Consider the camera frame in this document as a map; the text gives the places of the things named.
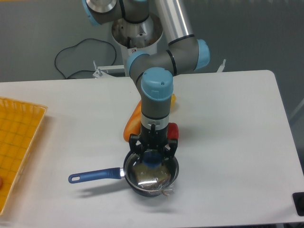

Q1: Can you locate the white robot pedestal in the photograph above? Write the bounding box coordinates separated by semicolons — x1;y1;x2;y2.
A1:
92;13;226;78

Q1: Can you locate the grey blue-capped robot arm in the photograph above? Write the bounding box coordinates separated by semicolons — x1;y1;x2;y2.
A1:
125;0;210;164

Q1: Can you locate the glass lid with blue knob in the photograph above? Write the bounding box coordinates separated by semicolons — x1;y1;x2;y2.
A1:
123;149;179;195

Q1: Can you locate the yellow woven basket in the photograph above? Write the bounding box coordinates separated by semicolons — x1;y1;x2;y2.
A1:
0;97;48;215

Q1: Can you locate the yellow bell pepper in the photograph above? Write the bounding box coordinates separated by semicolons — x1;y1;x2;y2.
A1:
171;94;176;107

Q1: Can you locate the wrapped bread slice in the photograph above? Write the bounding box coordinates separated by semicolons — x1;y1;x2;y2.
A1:
130;163;179;197

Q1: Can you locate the black saucepan with blue handle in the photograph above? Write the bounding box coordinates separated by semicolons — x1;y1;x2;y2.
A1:
68;151;180;198

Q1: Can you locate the red bell pepper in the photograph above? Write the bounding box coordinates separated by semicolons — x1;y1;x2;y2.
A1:
167;123;179;140

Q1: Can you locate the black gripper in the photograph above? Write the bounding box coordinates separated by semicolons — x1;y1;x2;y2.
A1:
129;124;178;165

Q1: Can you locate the black corner device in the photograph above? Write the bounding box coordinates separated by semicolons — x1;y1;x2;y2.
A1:
292;192;304;217

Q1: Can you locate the black floor cable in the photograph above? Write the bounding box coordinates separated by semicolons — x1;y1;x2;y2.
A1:
54;38;117;80

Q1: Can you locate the orange baguette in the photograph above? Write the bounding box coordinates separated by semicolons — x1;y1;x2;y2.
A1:
123;100;142;142

